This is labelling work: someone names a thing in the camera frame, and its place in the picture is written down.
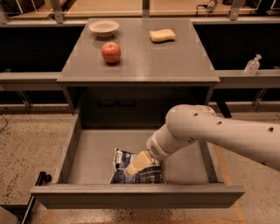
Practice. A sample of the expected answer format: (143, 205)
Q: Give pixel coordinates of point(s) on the clear sanitizer pump bottle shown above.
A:
(253, 65)

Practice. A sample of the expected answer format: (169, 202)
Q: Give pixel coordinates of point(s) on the yellow sponge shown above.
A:
(162, 35)

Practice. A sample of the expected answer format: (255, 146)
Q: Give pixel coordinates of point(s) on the open grey top drawer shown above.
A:
(193, 177)

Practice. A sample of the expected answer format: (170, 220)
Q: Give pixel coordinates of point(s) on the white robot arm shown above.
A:
(187, 124)

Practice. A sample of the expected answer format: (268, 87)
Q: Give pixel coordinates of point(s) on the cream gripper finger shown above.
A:
(140, 162)

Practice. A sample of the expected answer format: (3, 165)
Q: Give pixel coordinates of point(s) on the grey shelf rail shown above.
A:
(46, 81)

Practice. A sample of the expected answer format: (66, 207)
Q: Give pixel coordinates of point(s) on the grey cabinet counter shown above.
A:
(149, 79)

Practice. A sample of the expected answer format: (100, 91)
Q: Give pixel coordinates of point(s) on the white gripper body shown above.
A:
(153, 147)

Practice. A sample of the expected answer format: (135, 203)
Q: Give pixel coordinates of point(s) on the red apple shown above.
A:
(111, 52)

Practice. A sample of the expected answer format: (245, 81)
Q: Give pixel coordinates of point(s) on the white bowl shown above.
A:
(103, 28)

